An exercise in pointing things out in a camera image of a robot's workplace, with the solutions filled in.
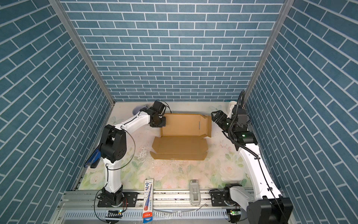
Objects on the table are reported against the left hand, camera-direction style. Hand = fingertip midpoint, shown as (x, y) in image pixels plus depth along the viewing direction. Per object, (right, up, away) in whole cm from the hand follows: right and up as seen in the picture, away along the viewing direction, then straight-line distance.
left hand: (166, 124), depth 98 cm
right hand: (+31, +6, -21) cm, 38 cm away
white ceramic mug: (+50, +15, +11) cm, 53 cm away
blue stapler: (-44, -21, -11) cm, 50 cm away
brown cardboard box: (+13, -9, -2) cm, 16 cm away
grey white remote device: (+19, -35, -23) cm, 46 cm away
